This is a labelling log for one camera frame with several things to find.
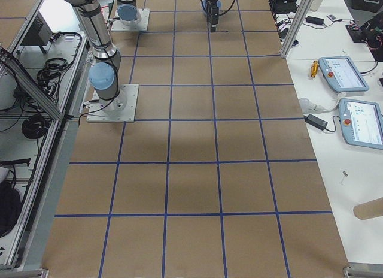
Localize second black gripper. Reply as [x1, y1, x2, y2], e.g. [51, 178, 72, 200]
[205, 0, 219, 32]

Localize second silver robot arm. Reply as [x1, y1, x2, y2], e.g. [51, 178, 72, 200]
[117, 0, 220, 32]

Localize robot arm over blue bowl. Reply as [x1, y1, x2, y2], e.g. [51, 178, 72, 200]
[64, 0, 126, 112]

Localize gold metal cylinder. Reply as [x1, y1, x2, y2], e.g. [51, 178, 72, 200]
[310, 61, 318, 78]

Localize white light bulb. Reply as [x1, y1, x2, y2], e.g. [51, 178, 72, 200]
[299, 98, 339, 114]

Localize teach pendant far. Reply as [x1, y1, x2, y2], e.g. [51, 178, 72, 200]
[318, 56, 369, 93]

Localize teach pendant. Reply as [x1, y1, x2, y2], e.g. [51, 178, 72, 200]
[318, 56, 369, 93]
[338, 98, 382, 150]

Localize black power adapter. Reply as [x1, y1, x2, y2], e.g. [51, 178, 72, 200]
[304, 114, 328, 131]

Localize brown paper mat blue grid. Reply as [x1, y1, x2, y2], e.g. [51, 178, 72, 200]
[42, 0, 346, 277]

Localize teach pendant near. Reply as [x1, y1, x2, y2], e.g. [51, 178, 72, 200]
[338, 98, 382, 150]

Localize cardboard tube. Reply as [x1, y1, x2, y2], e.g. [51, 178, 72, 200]
[353, 198, 383, 220]

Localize aluminium frame post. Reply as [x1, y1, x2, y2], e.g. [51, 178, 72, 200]
[280, 0, 313, 58]

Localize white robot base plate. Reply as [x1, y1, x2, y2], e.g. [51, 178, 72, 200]
[86, 84, 139, 123]

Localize black coiled cables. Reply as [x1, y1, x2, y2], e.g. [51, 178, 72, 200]
[0, 56, 65, 141]

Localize aluminium side frame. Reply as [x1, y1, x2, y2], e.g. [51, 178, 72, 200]
[1, 0, 89, 273]

